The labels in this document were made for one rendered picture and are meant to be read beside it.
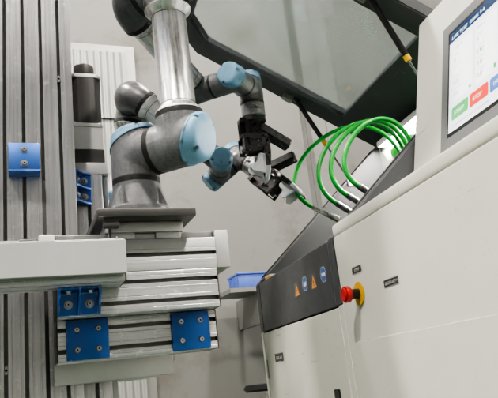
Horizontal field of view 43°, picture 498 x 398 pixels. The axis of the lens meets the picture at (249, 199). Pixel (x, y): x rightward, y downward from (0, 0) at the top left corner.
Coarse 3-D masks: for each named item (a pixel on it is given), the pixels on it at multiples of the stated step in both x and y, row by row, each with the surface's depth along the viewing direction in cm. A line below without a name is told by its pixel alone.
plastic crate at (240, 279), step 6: (234, 276) 450; (240, 276) 443; (246, 276) 444; (252, 276) 446; (258, 276) 447; (228, 282) 462; (234, 282) 450; (240, 282) 442; (246, 282) 443; (252, 282) 444
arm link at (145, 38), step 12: (120, 0) 158; (120, 12) 161; (132, 12) 159; (120, 24) 166; (132, 24) 164; (144, 24) 166; (132, 36) 169; (144, 36) 169; (192, 72) 184; (204, 84) 189; (204, 96) 191
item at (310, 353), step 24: (336, 312) 150; (264, 336) 208; (288, 336) 185; (312, 336) 166; (336, 336) 151; (288, 360) 185; (312, 360) 166; (336, 360) 151; (288, 384) 186; (312, 384) 167; (336, 384) 152
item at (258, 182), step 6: (270, 174) 210; (252, 180) 215; (258, 180) 213; (270, 180) 209; (276, 180) 208; (258, 186) 211; (264, 186) 210; (270, 186) 208; (276, 186) 210; (264, 192) 215; (270, 192) 208; (276, 192) 211; (276, 198) 213
